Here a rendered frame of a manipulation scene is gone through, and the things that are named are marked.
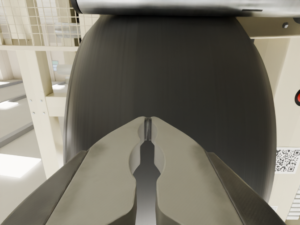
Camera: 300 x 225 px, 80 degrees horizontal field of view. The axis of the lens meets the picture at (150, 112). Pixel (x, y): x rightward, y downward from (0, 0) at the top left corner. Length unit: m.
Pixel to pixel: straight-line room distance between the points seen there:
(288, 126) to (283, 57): 0.15
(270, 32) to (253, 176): 0.29
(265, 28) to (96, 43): 0.34
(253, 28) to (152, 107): 0.36
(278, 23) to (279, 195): 0.42
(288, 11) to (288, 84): 0.16
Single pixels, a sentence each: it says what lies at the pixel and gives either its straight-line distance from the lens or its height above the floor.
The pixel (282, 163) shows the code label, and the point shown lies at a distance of 0.55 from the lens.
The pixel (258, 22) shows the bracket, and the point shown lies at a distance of 0.50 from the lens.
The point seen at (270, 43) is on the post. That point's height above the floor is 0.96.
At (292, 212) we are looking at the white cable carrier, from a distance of 0.70.
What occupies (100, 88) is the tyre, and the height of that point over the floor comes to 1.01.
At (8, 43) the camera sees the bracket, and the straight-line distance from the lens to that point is 0.98.
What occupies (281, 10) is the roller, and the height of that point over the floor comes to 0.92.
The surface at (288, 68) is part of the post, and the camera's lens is 0.45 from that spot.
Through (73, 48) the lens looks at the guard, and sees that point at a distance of 0.83.
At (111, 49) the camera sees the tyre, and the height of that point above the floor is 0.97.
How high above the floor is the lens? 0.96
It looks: 21 degrees up
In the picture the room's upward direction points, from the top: 179 degrees counter-clockwise
